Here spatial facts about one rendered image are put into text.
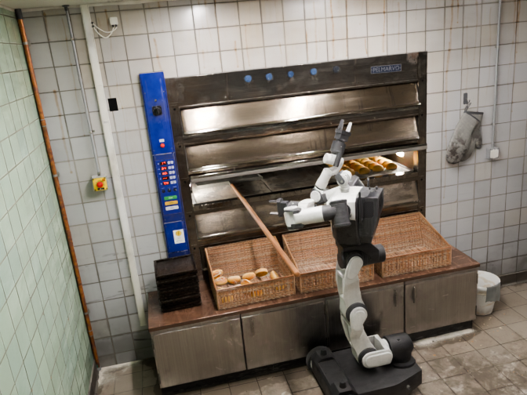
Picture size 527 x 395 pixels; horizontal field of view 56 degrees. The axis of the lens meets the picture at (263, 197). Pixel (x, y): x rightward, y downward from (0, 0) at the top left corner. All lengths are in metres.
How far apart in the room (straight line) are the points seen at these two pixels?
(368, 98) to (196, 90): 1.28
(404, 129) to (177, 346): 2.31
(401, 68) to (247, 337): 2.26
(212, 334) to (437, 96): 2.44
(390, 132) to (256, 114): 1.07
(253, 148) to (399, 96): 1.18
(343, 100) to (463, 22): 1.07
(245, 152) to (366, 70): 1.08
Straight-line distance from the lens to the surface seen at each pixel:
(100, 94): 3.48
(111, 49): 3.48
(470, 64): 4.23
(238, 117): 3.55
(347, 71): 3.77
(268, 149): 3.64
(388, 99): 3.90
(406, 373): 3.50
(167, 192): 3.58
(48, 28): 3.53
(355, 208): 2.82
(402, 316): 3.88
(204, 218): 3.71
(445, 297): 3.99
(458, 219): 4.47
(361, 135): 3.86
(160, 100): 3.46
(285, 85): 3.63
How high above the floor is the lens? 2.29
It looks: 18 degrees down
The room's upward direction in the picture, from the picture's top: 5 degrees counter-clockwise
